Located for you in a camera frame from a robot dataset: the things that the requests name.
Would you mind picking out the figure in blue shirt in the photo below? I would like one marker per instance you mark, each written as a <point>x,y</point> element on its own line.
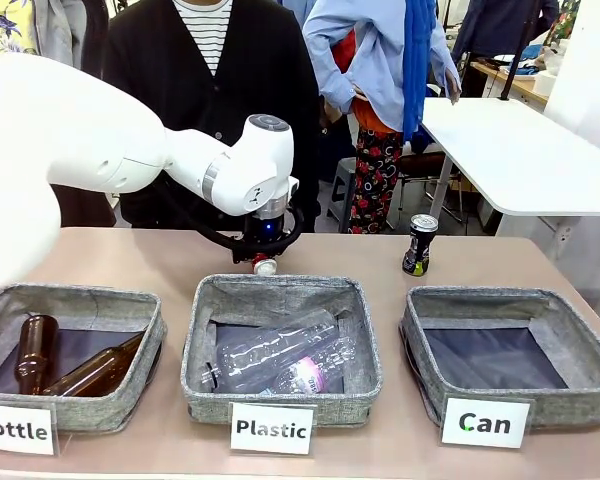
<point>375,60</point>

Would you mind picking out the white Can label sign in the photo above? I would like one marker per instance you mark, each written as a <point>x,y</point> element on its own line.
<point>486,423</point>

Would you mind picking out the large clear plastic bottle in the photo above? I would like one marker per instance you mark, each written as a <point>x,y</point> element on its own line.
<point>275,350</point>

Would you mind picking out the grey hanging jacket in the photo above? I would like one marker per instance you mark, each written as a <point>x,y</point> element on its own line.
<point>57,30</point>

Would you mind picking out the black Pepsi can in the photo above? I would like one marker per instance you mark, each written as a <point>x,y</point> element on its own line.
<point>420,245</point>

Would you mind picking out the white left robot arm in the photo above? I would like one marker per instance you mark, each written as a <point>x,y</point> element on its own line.
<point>80,130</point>

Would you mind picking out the figure in floral shirt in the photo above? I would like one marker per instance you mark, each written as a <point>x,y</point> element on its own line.
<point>5,25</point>

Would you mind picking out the dark blue hanging jacket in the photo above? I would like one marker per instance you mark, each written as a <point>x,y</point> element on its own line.
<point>500,25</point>

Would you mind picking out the person in black cardigan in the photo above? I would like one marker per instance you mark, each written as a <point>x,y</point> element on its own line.
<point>155,65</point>

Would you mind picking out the grey fabric can basket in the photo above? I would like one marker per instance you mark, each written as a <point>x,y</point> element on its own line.
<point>500,360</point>

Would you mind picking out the stubby brown glass bottle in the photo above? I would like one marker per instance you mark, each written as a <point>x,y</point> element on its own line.
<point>35,350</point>

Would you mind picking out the white background table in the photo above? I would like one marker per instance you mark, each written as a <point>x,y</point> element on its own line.
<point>520,160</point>

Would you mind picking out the long brown glass bottle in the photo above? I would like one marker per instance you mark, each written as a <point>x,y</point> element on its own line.
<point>97,367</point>

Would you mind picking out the grey fabric bottle basket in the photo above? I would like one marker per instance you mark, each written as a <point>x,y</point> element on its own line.
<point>80,305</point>

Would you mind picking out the pink label plastic bottle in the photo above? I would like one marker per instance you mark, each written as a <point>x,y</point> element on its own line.
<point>310,375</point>

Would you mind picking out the grey step stool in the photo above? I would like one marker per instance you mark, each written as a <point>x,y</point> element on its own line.
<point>341,195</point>

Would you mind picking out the grey fabric plastic basket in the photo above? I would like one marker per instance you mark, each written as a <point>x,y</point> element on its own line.
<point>280,300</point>

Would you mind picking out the crushed red can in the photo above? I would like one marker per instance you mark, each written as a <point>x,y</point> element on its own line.
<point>265,267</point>

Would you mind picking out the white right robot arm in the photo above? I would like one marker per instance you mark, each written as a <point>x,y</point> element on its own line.
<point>585,65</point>

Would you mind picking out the white Plastic label sign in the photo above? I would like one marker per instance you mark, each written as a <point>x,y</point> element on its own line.
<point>271,428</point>

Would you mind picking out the white Bottle label sign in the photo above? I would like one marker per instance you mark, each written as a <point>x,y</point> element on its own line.
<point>15,430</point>

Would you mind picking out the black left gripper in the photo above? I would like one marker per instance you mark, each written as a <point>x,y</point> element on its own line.
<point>267,232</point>

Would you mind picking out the wooden background desk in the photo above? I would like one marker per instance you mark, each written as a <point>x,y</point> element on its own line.
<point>520,82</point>

